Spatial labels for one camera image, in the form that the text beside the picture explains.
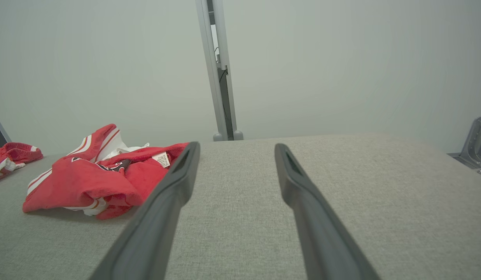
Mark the grey metal partition foot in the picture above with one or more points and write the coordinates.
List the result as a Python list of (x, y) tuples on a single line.
[(475, 147)]

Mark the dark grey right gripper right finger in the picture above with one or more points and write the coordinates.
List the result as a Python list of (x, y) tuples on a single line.
[(322, 233)]

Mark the grey partition post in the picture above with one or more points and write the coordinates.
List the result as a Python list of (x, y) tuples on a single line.
[(215, 97)]

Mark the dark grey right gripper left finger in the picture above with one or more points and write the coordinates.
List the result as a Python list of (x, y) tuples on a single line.
[(158, 217)]

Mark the red Bulls 23 jersey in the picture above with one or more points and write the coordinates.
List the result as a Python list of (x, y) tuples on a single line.
[(77, 182)]

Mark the red shorts with white stripe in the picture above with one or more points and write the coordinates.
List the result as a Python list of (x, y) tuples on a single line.
[(14, 152)]

